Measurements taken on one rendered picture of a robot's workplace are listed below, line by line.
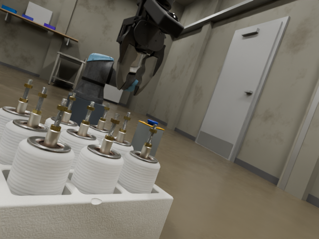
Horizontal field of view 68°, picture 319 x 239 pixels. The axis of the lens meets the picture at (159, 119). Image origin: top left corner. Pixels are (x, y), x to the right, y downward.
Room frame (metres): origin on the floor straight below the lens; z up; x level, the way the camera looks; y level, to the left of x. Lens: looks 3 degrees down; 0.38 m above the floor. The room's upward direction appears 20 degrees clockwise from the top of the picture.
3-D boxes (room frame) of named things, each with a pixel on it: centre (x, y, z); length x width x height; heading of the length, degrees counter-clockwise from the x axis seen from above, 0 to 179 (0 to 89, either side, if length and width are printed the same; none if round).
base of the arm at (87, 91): (1.17, 0.37, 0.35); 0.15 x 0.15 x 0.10
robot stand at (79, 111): (1.17, 0.37, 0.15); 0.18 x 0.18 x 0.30; 23
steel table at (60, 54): (6.52, 2.84, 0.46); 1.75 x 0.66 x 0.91; 23
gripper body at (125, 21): (0.51, 0.10, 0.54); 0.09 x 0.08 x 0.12; 35
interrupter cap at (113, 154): (0.51, 0.09, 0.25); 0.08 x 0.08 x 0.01
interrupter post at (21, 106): (0.59, 0.34, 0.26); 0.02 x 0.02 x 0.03
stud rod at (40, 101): (0.51, 0.26, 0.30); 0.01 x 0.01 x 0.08
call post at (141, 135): (0.85, 0.02, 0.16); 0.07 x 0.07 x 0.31; 45
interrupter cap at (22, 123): (0.51, 0.26, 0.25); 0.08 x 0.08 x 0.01
